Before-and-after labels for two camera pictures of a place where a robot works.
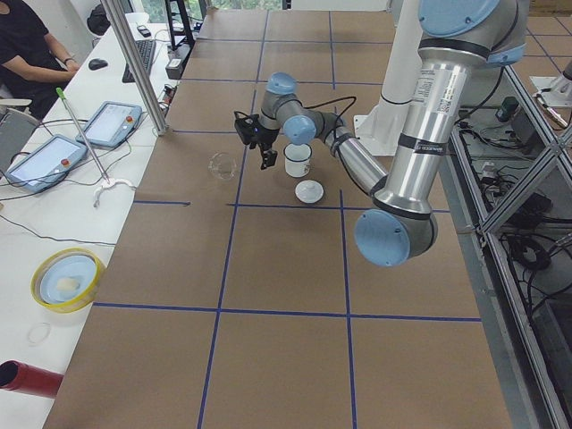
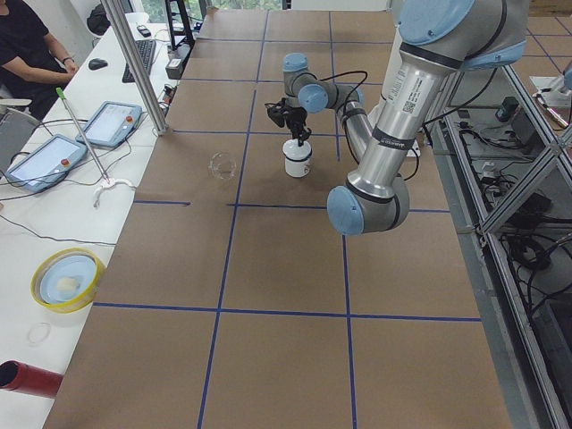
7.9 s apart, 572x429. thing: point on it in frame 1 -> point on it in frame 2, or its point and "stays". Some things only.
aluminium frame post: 138,67 stays
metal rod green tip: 62,96 stays
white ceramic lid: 309,191 -> 293,151
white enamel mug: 297,157 stays
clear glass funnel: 222,165 stays
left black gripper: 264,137 -> 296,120
